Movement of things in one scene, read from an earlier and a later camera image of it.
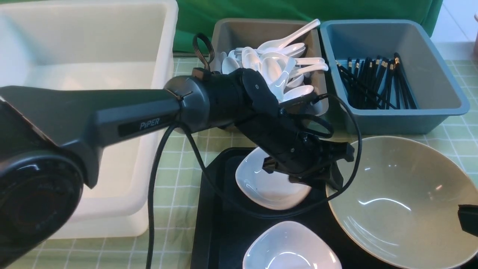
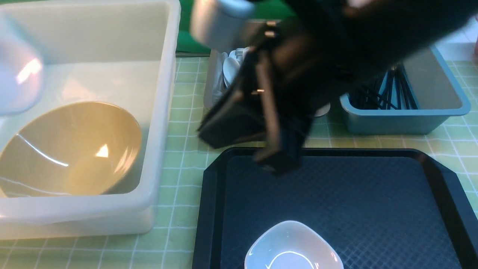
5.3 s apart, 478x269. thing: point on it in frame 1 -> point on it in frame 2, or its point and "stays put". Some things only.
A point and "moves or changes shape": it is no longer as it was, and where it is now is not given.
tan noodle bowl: x=402 y=210 moves or changes shape
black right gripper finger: x=468 y=215 -> x=276 y=158
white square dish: x=289 y=245 stays put
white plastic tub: x=99 y=44 stays put
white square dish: x=272 y=191 -> x=21 y=76
